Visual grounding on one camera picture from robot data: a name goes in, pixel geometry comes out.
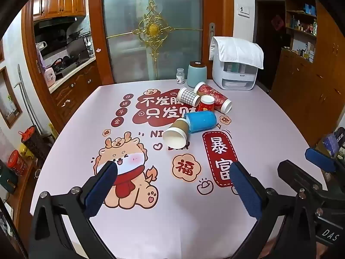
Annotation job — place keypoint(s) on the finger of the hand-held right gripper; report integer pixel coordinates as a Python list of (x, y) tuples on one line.
[(320, 159), (299, 175)]

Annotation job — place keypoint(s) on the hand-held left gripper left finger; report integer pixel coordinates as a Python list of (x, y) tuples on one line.
[(99, 190)]

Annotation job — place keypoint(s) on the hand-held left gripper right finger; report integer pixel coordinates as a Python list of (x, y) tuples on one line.
[(245, 194)]

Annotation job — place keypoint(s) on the blue cup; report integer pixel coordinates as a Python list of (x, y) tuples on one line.
[(202, 121)]

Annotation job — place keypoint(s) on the brown paper cup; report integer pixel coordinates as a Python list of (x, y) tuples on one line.
[(176, 137)]

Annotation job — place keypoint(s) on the small red cup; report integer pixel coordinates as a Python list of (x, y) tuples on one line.
[(207, 104)]

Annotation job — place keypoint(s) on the tall red patterned cup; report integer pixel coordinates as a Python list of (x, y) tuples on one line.
[(217, 96)]

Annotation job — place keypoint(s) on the grey checkered paper cup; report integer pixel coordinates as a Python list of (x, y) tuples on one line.
[(188, 96)]

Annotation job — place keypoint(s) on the blue carton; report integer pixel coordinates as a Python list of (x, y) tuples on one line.
[(330, 143)]

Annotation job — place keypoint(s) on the printed cartoon tablecloth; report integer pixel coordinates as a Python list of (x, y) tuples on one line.
[(161, 199)]

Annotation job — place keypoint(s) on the wooden sideboard cabinet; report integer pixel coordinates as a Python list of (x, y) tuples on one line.
[(310, 94)]

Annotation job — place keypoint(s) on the black basket with red ribbon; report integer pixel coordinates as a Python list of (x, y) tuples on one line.
[(33, 141)]

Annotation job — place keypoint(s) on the red round tin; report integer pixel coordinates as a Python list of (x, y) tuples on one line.
[(16, 163)]

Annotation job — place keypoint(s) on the dark green appliance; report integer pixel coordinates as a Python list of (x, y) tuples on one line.
[(6, 176)]

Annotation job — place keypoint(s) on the wooden kitchen base cabinet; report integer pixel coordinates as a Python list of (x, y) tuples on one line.
[(78, 85)]

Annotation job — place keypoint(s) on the white countertop appliance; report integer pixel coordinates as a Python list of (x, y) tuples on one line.
[(237, 82)]

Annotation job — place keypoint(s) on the pink small appliance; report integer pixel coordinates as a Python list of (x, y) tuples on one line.
[(50, 77)]

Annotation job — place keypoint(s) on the light blue canister brown lid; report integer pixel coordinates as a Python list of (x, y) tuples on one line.
[(196, 76)]

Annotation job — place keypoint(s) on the black cooktop with pans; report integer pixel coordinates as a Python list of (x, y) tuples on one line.
[(66, 63)]

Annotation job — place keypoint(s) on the wooden open shelf unit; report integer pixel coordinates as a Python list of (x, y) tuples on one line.
[(300, 29)]

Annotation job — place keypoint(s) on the small white bottle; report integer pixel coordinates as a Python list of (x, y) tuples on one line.
[(180, 77)]

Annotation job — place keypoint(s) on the white cloth cover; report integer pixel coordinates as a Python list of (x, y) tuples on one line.
[(235, 50)]

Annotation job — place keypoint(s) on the red door ornament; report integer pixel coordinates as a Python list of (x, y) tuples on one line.
[(277, 23)]

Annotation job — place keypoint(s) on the frosted glass door gold ornament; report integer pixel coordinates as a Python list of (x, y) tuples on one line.
[(126, 32)]

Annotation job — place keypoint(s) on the metal door lock plate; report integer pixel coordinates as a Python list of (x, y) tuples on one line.
[(212, 33)]

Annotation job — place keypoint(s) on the range hood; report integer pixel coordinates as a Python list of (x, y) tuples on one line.
[(58, 23)]

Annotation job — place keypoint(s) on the white wall switch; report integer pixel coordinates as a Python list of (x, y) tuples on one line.
[(244, 10)]

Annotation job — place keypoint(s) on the wooden wall kitchen cabinets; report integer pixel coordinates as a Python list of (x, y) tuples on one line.
[(63, 1)]

